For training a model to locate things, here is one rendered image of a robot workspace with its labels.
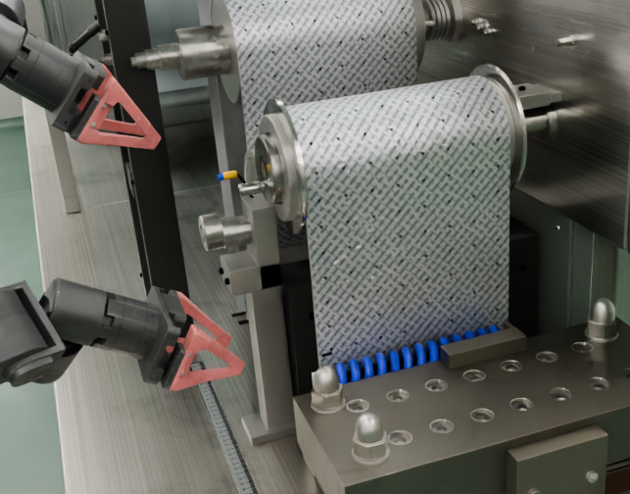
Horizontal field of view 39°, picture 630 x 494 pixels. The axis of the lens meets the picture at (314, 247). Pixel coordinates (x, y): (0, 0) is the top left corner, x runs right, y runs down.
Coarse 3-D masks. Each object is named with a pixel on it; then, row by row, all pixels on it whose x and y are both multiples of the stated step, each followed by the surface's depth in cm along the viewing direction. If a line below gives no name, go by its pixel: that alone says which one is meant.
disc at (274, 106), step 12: (276, 108) 92; (288, 120) 89; (288, 132) 89; (300, 156) 88; (300, 168) 88; (300, 180) 89; (300, 192) 89; (300, 204) 90; (300, 216) 91; (288, 228) 97; (300, 228) 93
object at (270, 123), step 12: (504, 96) 96; (264, 120) 94; (276, 120) 91; (264, 132) 95; (276, 132) 90; (276, 144) 91; (288, 144) 89; (288, 156) 89; (288, 168) 89; (288, 180) 89; (288, 192) 90; (276, 204) 96; (288, 204) 91; (288, 216) 93
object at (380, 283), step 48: (336, 240) 93; (384, 240) 95; (432, 240) 97; (480, 240) 99; (336, 288) 95; (384, 288) 97; (432, 288) 99; (480, 288) 101; (336, 336) 97; (384, 336) 99; (432, 336) 101
